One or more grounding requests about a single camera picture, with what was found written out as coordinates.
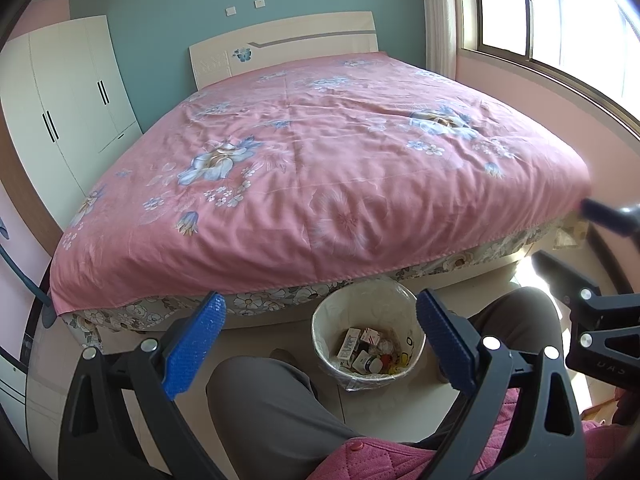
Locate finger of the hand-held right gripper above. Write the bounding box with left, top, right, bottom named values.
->
left=580, top=197, right=640, bottom=238
left=532, top=250, right=605, bottom=308

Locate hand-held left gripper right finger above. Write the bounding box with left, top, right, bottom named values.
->
left=416, top=287, right=586, bottom=480

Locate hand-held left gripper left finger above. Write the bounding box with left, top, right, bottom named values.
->
left=57, top=291, right=228, bottom=480

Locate small white jar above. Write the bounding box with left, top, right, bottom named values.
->
left=351, top=351, right=381, bottom=375

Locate white milk carton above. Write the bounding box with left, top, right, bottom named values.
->
left=336, top=327, right=362, bottom=361

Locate round beige trash bin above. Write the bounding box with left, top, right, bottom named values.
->
left=311, top=279, right=427, bottom=392

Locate person's right leg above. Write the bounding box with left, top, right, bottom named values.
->
left=415, top=287, right=568, bottom=453

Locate person's leg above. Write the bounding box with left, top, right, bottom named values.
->
left=206, top=356, right=351, bottom=480
left=415, top=287, right=568, bottom=453

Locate bed base with floral skirt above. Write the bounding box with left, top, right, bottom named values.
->
left=65, top=220, right=591, bottom=351

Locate person's left leg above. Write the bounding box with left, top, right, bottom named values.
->
left=206, top=356, right=351, bottom=480

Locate pink quilted jacket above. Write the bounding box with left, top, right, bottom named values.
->
left=307, top=387, right=640, bottom=480

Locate window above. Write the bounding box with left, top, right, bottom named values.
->
left=457, top=0, right=640, bottom=136

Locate pink floral blanket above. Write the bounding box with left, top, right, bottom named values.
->
left=49, top=51, right=593, bottom=317

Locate beige curtain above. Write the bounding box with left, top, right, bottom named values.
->
left=419, top=0, right=466, bottom=81

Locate white wardrobe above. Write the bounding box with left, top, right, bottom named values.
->
left=0, top=15, right=143, bottom=231

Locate cream bed headboard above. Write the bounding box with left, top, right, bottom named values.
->
left=188, top=11, right=379, bottom=91

